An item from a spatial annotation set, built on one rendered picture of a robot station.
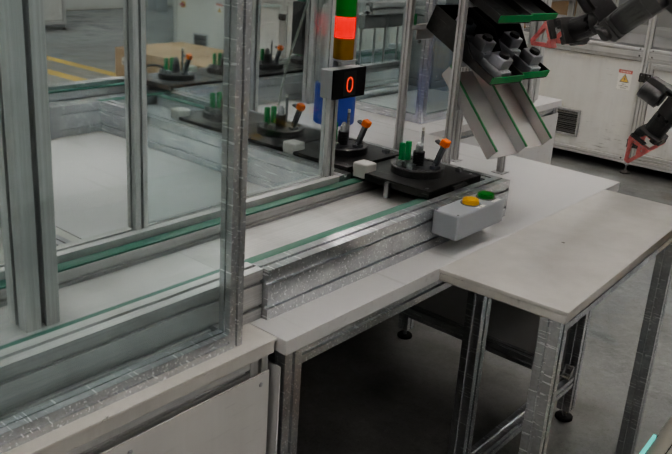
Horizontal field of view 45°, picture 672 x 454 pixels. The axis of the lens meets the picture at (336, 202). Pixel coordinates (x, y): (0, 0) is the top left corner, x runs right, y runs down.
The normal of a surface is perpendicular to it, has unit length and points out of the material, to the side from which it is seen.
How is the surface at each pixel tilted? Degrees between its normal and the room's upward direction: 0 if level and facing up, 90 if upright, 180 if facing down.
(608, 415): 0
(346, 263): 90
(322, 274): 90
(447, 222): 90
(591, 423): 0
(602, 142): 90
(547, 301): 0
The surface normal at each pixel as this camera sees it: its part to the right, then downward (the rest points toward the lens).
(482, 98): 0.49, -0.47
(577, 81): -0.62, 0.22
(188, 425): 0.76, 0.26
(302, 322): 0.07, -0.94
